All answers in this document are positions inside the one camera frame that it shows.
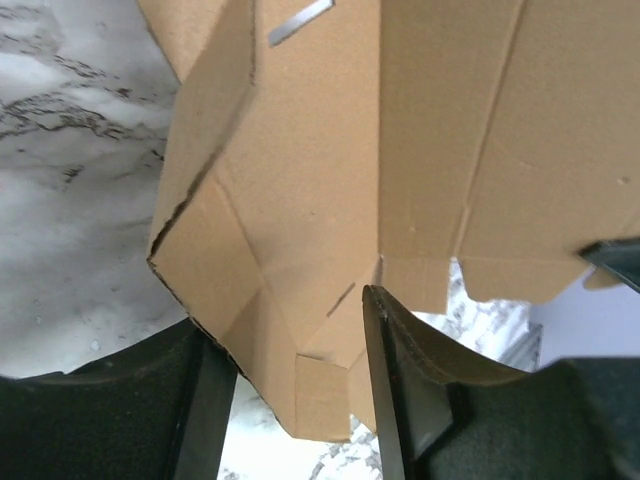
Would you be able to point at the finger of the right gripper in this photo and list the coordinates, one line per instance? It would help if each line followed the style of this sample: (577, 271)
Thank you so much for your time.
(615, 262)

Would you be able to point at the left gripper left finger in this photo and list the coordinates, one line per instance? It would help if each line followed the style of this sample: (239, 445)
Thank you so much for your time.
(156, 410)

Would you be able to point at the cardboard box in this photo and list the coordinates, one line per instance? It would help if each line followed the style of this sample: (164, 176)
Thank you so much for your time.
(320, 146)

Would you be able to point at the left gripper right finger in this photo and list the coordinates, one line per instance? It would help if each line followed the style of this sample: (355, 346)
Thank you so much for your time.
(444, 411)

